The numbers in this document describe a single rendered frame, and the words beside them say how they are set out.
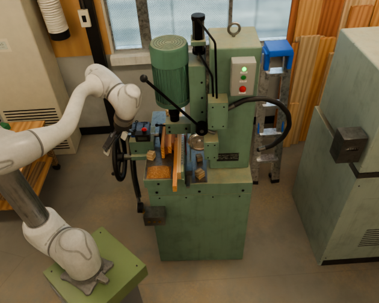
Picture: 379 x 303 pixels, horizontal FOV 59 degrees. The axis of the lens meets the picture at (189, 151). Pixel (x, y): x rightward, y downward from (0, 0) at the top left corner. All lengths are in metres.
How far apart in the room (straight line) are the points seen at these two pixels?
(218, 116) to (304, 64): 1.49
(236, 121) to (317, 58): 1.43
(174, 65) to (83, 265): 0.94
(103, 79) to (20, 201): 0.59
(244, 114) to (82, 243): 0.94
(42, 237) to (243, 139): 1.05
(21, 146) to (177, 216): 1.14
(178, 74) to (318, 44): 1.56
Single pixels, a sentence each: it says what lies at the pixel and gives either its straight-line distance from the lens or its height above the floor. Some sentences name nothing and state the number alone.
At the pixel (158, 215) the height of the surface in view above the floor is 0.62.
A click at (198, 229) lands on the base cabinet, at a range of 2.15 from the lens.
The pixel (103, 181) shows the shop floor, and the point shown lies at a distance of 3.04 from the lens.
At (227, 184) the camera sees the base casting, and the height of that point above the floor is 0.79.
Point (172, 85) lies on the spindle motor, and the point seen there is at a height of 1.33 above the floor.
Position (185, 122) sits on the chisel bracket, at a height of 1.07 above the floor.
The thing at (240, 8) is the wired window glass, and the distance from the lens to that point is 2.99.
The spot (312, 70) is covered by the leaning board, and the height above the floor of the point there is 0.77.
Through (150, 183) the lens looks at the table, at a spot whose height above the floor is 0.87.
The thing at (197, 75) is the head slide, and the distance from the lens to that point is 1.56.
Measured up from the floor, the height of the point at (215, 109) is 1.27.
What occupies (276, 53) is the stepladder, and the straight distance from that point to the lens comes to 2.31.
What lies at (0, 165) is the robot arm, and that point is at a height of 1.48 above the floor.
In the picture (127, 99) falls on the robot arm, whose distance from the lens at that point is 1.42.
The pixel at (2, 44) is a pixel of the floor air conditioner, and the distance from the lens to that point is 2.91.
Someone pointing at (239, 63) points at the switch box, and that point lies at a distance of 1.44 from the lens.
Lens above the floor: 2.15
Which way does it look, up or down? 43 degrees down
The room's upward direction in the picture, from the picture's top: 3 degrees counter-clockwise
